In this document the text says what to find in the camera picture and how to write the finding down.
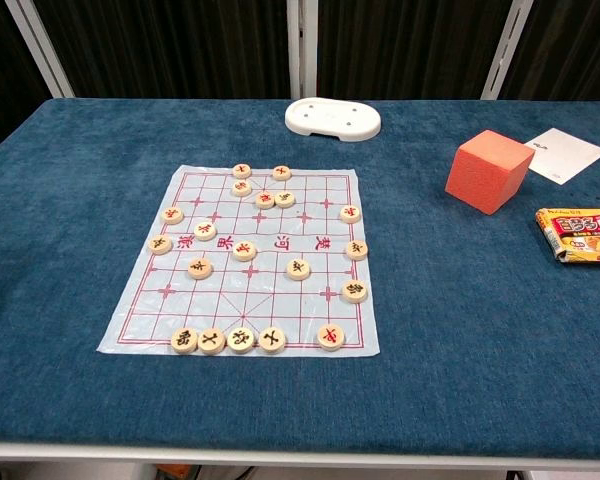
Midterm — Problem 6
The plastic Chinese chess board sheet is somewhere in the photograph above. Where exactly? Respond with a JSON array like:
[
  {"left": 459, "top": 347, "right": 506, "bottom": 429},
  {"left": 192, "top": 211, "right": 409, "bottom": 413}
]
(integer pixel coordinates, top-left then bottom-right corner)
[{"left": 96, "top": 164, "right": 382, "bottom": 358}]

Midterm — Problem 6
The white oval plastic tray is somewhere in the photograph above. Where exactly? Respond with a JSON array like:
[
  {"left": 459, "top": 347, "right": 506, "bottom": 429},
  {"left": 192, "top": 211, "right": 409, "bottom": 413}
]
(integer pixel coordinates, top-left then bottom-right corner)
[{"left": 284, "top": 97, "right": 383, "bottom": 143}]

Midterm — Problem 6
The blue velvet tablecloth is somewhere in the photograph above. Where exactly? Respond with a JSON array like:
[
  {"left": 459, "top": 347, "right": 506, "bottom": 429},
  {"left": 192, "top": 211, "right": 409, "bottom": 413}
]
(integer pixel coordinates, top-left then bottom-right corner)
[{"left": 0, "top": 97, "right": 600, "bottom": 447}]

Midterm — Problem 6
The orange foam cube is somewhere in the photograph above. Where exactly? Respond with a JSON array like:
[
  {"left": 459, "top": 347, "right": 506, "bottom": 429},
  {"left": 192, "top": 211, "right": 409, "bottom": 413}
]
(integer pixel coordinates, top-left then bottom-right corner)
[{"left": 444, "top": 129, "right": 536, "bottom": 216}]

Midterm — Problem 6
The dark corrugated curtain panel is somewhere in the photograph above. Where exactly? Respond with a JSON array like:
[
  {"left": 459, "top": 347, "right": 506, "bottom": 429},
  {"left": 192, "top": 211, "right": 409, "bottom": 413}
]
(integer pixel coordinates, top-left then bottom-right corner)
[{"left": 0, "top": 0, "right": 600, "bottom": 156}]

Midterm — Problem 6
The white paper card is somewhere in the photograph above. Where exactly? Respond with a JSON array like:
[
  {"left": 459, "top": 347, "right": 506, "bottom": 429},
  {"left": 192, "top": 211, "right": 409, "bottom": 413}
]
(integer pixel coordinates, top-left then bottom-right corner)
[{"left": 523, "top": 127, "right": 600, "bottom": 186}]

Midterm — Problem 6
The yellow curry food box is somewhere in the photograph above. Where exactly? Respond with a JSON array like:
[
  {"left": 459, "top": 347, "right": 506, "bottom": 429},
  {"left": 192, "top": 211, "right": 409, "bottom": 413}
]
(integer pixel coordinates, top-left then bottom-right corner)
[{"left": 535, "top": 207, "right": 600, "bottom": 265}]

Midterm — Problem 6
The white metal frame post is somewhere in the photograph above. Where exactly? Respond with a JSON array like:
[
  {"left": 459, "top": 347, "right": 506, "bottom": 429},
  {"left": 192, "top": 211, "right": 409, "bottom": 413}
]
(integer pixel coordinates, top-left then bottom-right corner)
[
  {"left": 285, "top": 0, "right": 320, "bottom": 100},
  {"left": 480, "top": 0, "right": 536, "bottom": 100},
  {"left": 3, "top": 0, "right": 76, "bottom": 99}
]

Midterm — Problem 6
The white table edge frame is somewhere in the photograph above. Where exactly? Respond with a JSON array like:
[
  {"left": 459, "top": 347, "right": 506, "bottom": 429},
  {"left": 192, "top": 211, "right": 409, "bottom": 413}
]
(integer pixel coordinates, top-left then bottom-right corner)
[{"left": 0, "top": 441, "right": 600, "bottom": 474}]

